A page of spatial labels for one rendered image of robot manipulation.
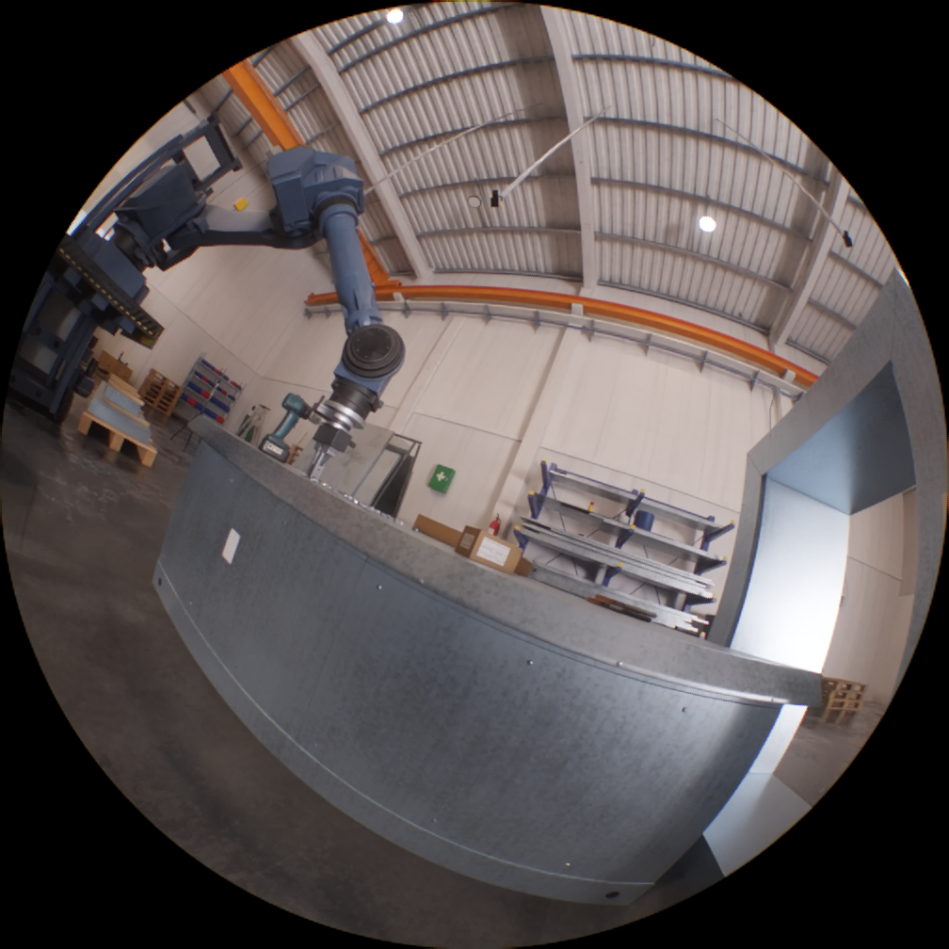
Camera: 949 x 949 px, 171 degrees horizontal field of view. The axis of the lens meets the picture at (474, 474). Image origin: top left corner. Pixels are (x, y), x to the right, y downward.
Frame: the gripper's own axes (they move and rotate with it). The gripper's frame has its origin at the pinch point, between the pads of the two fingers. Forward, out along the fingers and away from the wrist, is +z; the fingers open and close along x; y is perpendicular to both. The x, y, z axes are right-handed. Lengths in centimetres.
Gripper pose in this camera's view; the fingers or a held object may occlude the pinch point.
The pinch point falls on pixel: (313, 472)
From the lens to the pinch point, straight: 90.4
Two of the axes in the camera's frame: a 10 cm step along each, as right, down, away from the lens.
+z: -4.0, 8.9, -2.2
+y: 4.8, 4.0, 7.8
